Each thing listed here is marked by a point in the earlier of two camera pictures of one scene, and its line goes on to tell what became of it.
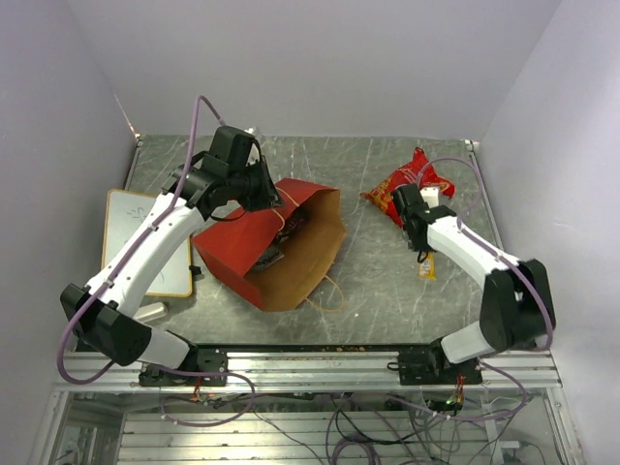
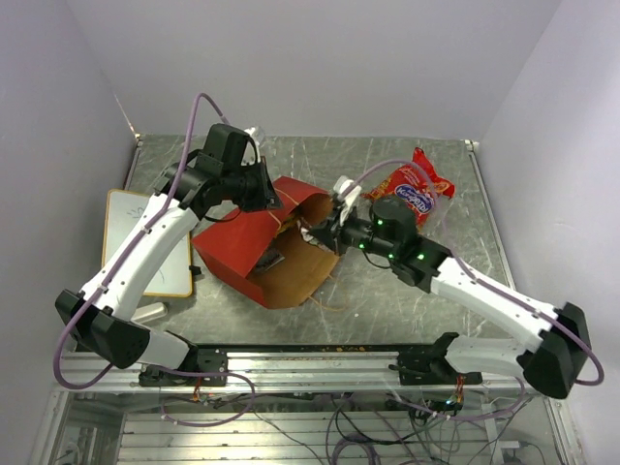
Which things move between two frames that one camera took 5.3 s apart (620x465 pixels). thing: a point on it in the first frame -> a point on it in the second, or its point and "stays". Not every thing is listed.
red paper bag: x=277 y=257 stays
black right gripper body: x=416 y=245 -> x=356 y=232
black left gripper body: x=254 y=188 stays
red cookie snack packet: x=420 y=173 stays
